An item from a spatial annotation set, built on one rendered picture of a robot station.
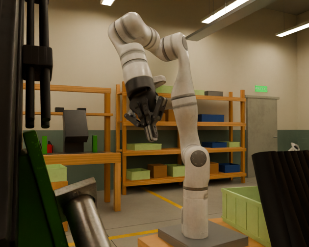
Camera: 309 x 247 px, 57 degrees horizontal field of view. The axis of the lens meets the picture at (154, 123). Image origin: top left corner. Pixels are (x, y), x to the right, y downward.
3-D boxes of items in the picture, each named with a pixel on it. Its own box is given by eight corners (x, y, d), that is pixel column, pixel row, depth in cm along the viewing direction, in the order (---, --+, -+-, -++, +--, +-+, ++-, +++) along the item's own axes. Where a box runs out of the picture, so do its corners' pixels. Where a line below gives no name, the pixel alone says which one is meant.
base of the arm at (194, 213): (177, 233, 107) (177, 187, 107) (195, 228, 112) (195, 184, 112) (195, 241, 99) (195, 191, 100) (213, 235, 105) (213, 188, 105)
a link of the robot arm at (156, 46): (126, 26, 90) (149, 17, 87) (162, 42, 114) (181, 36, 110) (131, 55, 90) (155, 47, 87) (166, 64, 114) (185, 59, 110)
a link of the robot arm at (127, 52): (111, 70, 76) (138, 55, 72) (101, 23, 80) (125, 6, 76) (127, 78, 82) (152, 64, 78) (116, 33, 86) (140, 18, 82)
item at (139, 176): (246, 183, 667) (245, 87, 671) (123, 195, 544) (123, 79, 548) (231, 179, 716) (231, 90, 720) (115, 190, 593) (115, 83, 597)
